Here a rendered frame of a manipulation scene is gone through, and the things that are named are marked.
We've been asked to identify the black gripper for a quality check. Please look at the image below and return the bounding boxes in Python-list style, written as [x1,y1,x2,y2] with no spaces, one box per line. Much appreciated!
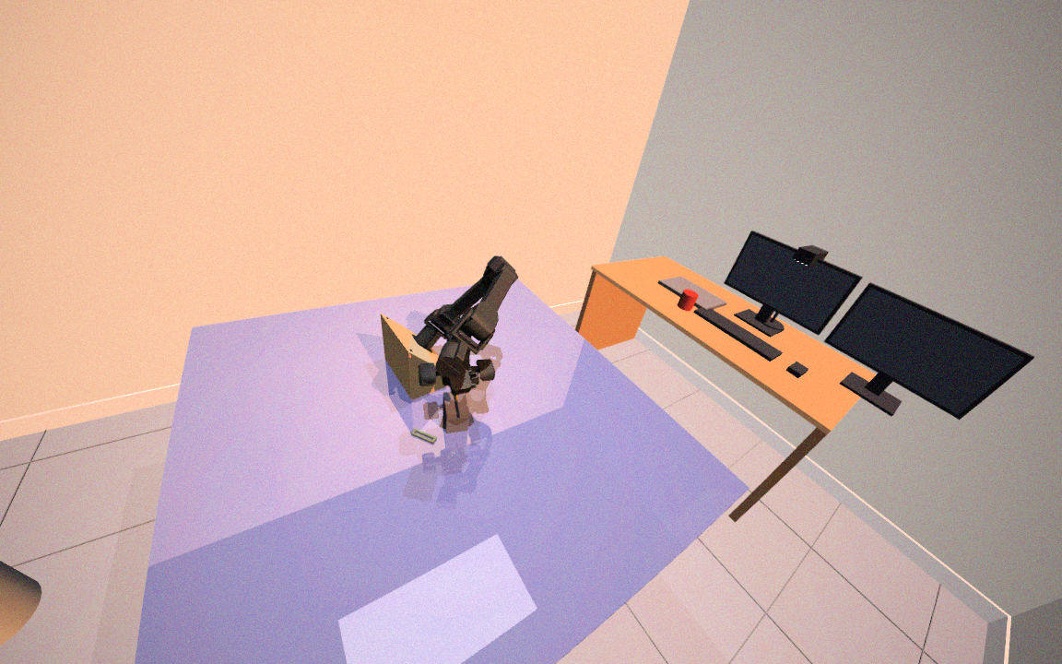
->
[419,352,495,387]

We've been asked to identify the olive rectangular frame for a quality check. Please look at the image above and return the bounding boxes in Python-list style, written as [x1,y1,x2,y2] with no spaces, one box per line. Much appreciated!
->
[412,429,436,445]

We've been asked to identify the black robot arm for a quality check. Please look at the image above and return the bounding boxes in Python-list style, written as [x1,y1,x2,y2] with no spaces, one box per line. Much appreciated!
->
[412,255,518,396]

